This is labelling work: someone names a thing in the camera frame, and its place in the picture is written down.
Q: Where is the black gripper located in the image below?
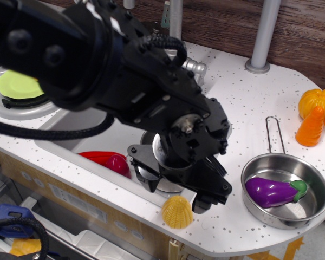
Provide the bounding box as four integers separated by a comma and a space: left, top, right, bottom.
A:
128, 98, 232, 214

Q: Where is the yellow toy corn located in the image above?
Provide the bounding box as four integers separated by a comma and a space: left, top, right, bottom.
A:
161, 196, 193, 229

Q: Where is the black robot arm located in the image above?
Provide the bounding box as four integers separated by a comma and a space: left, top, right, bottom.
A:
0, 1, 232, 214

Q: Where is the steel pot in sink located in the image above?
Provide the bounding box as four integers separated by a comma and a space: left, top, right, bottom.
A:
140, 131, 184, 194

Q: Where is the grey toy sink basin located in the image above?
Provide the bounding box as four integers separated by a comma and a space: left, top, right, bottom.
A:
36, 108, 195, 206

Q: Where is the red toy pepper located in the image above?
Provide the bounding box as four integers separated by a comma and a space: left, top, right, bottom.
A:
79, 151, 132, 179

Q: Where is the purple toy eggplant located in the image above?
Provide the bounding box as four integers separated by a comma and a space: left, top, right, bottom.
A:
245, 177, 308, 209

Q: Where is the steel frying pan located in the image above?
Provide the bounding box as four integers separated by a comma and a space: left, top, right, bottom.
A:
240, 116, 325, 230

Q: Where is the silver toy faucet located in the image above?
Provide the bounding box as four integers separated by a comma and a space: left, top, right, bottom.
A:
160, 0, 207, 86

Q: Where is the orange toy carrot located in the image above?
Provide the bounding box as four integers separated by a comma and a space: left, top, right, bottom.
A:
295, 106, 324, 147

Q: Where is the grey support pole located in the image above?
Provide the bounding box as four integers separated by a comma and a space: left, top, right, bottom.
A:
245, 0, 281, 74

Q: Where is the blue clamp tool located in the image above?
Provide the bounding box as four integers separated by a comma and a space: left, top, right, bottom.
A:
0, 204, 37, 241

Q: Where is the orange toy pumpkin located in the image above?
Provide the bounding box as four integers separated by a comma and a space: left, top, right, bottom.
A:
298, 89, 325, 125

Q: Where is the grey stove burner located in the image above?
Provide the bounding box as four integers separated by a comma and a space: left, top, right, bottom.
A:
0, 94, 59, 121

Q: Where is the green toy plate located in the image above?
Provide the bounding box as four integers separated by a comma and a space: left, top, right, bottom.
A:
0, 70, 44, 100

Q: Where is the black braided cable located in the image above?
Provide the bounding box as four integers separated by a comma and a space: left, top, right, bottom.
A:
0, 113, 115, 141

